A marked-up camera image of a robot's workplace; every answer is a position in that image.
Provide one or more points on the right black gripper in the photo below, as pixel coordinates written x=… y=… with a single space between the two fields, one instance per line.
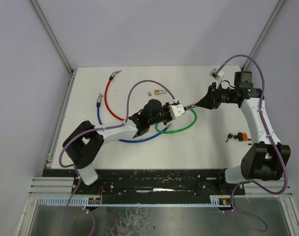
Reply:
x=210 y=100

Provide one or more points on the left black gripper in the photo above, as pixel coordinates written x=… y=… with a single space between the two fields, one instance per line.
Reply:
x=166 y=107

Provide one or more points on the green cable lock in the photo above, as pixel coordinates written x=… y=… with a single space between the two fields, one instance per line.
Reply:
x=189 y=107

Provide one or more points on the brass padlock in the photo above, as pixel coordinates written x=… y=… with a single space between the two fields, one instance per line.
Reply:
x=157 y=92

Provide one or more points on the red cable lock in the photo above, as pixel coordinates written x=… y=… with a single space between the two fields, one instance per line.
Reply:
x=113 y=99

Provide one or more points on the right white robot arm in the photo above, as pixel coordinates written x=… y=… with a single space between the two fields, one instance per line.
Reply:
x=267 y=156

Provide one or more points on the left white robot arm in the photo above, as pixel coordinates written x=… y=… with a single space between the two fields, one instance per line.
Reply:
x=83 y=145

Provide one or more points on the black head key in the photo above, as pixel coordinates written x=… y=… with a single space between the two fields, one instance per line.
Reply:
x=229 y=137

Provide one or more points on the orange black padlock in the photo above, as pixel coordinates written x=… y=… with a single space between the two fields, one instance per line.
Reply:
x=242 y=137

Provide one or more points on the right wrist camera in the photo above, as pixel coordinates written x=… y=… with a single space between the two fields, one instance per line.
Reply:
x=217 y=76

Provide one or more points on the blue cable lock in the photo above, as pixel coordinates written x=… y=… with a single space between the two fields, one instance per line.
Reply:
x=133 y=141

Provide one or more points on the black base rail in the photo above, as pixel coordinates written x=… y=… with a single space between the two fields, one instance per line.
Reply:
x=158 y=187

